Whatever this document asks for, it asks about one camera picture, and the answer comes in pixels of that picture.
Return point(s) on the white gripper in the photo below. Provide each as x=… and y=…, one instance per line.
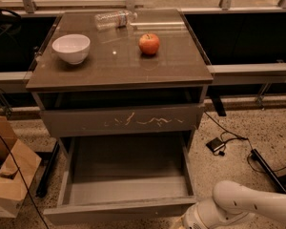
x=194, y=219

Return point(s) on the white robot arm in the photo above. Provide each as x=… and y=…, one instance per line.
x=232, y=203

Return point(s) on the scratched grey top drawer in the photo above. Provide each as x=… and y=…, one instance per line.
x=120, y=121

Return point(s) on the grey drawer cabinet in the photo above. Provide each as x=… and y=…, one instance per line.
x=165, y=78

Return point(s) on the black power adapter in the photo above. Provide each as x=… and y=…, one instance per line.
x=215, y=144

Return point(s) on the black metal floor bar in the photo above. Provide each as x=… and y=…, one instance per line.
x=278, y=181

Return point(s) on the metal window railing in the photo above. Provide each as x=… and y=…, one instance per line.
x=227, y=74

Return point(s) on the black bar beside box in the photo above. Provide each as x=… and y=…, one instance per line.
x=48, y=160

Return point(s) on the red apple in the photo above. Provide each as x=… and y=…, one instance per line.
x=149, y=43

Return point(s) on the brown cardboard box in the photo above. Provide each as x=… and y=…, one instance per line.
x=18, y=166

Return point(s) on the white ceramic bowl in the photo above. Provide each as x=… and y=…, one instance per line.
x=72, y=48

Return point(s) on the clear plastic water bottle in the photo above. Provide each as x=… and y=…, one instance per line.
x=114, y=19

